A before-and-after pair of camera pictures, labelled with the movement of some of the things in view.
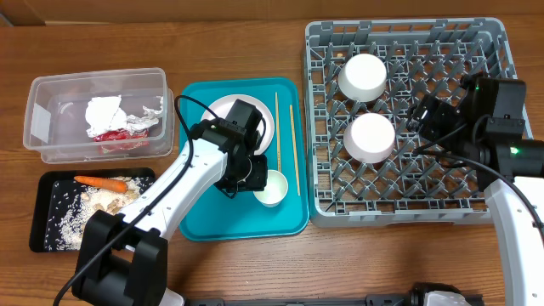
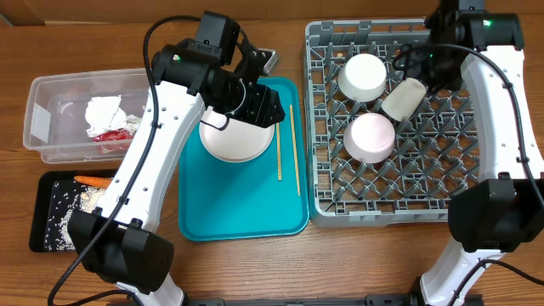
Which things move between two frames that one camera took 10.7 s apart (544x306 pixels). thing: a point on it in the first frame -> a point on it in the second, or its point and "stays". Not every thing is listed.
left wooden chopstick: x=278 y=138 stays
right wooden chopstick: x=294 y=150 stays
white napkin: x=104 y=114 stays
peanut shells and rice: x=70 y=205 stays
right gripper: x=439 y=116 -> x=431 y=88
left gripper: x=257 y=182 -> x=264 y=99
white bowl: x=362 y=77 stays
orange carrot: x=109 y=184 stays
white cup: x=274 y=189 -> x=404 y=98
